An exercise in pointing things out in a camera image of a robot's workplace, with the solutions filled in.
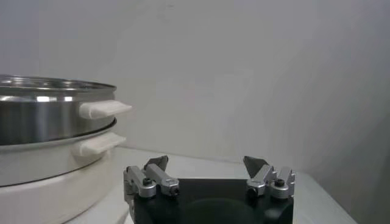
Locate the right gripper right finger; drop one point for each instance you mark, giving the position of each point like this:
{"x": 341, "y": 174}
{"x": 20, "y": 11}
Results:
{"x": 262, "y": 178}

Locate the stainless steel steamer basket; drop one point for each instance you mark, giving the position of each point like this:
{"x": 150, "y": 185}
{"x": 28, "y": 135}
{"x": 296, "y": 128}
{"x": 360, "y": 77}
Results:
{"x": 45, "y": 118}

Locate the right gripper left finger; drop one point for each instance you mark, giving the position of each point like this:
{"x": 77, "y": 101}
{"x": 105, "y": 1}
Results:
{"x": 161, "y": 178}

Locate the white electric pot base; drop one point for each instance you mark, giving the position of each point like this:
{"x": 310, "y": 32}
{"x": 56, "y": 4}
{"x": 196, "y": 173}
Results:
{"x": 45, "y": 198}

